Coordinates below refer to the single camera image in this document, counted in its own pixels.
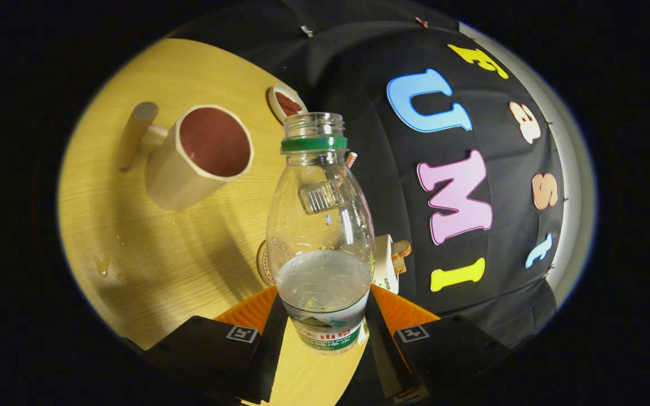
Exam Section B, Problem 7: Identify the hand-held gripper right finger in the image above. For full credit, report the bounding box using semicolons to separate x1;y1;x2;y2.
362;285;511;404

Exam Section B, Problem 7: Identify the clear plastic juice bottle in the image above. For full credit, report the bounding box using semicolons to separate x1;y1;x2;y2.
266;112;376;356

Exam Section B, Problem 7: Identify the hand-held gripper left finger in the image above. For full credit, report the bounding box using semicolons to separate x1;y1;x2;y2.
142;286;289;404

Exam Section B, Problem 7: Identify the white toaster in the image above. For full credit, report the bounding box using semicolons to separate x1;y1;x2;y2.
372;234;402;295

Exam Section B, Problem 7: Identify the black backdrop cloth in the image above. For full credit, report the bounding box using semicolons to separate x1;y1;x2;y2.
178;0;565;406

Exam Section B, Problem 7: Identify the wooden table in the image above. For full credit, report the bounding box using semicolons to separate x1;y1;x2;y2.
57;38;371;406

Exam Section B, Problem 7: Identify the beige cup with wooden handle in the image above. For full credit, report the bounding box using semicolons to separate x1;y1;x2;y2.
117;101;255;212

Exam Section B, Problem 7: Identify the round beige plate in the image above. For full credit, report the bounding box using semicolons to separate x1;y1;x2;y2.
267;83;309;125

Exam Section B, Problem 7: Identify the round brown coaster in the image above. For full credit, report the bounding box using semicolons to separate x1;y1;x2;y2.
256;240;276;286

